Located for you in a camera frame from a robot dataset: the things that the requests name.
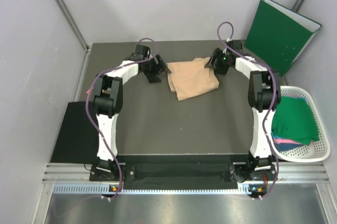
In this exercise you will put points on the slotted grey cable duct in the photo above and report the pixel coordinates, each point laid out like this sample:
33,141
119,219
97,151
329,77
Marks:
110,189

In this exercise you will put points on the green ring binder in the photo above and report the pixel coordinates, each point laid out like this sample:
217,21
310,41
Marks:
279,35

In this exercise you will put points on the white perforated laundry basket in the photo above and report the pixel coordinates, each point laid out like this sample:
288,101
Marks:
316,151

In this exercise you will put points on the blue pink t shirt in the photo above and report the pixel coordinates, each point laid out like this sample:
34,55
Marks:
283,144

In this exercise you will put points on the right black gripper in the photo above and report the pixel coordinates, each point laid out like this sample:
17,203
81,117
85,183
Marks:
218,54

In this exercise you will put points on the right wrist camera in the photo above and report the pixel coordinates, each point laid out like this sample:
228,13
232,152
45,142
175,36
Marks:
235,45

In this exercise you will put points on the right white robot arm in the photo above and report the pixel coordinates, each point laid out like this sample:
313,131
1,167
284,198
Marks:
263,97

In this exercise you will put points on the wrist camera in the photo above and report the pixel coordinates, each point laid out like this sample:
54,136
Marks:
235,45
142,52

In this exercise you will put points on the green t shirt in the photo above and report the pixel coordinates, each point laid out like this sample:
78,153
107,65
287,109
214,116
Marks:
294,120

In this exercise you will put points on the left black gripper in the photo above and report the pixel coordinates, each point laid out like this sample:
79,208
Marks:
152,77

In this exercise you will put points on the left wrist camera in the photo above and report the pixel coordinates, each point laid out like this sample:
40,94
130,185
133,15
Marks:
142,52

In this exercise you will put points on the beige t shirt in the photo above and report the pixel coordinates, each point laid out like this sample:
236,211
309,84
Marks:
190,79

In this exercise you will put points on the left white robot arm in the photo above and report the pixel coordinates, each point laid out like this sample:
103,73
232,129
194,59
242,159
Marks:
108,101

